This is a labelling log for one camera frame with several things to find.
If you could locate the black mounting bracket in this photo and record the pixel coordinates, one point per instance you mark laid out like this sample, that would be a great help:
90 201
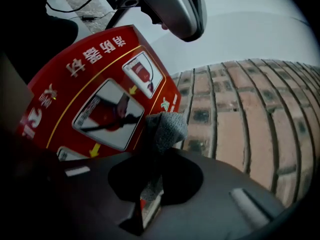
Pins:
122 1

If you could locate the grey wiping cloth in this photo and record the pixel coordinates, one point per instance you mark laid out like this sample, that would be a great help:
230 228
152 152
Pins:
165 131

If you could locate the person's black clothing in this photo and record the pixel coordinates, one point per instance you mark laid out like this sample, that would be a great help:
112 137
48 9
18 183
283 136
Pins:
30 34

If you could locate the small black power adapter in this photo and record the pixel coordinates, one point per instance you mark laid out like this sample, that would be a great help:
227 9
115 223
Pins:
87 18

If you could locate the grey head-worn helmet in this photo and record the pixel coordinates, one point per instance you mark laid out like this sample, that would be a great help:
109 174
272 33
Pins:
180 11

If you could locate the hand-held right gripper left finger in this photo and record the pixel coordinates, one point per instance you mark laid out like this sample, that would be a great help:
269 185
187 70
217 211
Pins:
75 204

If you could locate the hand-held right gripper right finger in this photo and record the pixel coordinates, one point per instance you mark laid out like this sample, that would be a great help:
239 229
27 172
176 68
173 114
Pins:
220 209

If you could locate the red fire extinguisher box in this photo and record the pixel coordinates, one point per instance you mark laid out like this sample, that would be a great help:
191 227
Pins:
75 84

